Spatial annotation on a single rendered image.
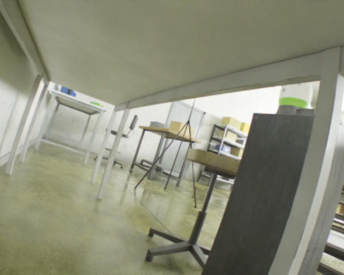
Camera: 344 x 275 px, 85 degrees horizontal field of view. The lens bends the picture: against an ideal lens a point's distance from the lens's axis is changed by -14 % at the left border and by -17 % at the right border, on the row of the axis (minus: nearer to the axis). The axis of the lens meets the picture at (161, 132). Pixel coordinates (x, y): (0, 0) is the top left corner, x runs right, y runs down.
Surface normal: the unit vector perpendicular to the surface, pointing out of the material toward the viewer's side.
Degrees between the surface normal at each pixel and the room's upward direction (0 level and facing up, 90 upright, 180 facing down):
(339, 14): 180
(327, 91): 90
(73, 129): 90
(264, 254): 90
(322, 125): 90
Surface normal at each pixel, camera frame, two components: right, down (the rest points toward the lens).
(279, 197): -0.78, -0.30
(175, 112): 0.40, 0.05
